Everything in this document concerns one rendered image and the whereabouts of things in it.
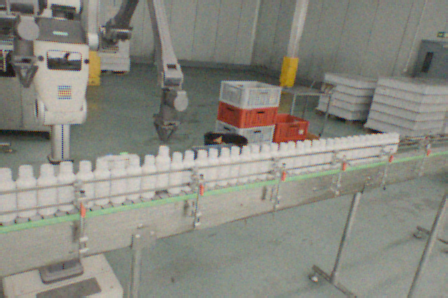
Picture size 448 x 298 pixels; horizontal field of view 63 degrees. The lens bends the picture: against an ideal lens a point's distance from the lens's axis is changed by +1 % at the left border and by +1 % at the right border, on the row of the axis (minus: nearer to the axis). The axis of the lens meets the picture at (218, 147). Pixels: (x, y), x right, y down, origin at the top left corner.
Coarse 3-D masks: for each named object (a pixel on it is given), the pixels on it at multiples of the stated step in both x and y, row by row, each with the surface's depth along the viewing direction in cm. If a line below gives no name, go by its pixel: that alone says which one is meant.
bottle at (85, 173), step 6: (84, 162) 124; (90, 162) 124; (84, 168) 122; (90, 168) 123; (78, 174) 122; (84, 174) 122; (90, 174) 123; (84, 186) 123; (90, 186) 124; (90, 192) 125; (90, 204) 126
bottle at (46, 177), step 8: (48, 168) 115; (40, 176) 116; (48, 176) 116; (40, 184) 115; (48, 184) 115; (40, 192) 116; (48, 192) 116; (56, 192) 119; (40, 200) 117; (48, 200) 117; (56, 200) 120; (48, 208) 118; (56, 208) 121
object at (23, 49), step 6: (18, 42) 112; (24, 42) 112; (30, 42) 114; (18, 48) 112; (24, 48) 113; (30, 48) 114; (12, 54) 113; (18, 54) 113; (24, 54) 113; (30, 54) 115; (18, 60) 111; (24, 60) 116; (36, 60) 114
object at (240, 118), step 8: (224, 104) 404; (224, 112) 405; (232, 112) 395; (240, 112) 386; (248, 112) 390; (256, 112) 399; (264, 112) 408; (272, 112) 417; (224, 120) 406; (232, 120) 397; (240, 120) 387; (248, 120) 394; (256, 120) 403; (264, 120) 413; (272, 120) 422; (240, 128) 390
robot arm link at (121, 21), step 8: (128, 0) 148; (136, 0) 149; (120, 8) 156; (128, 8) 152; (120, 16) 156; (128, 16) 156; (112, 24) 159; (120, 24) 159; (128, 24) 161; (112, 32) 162
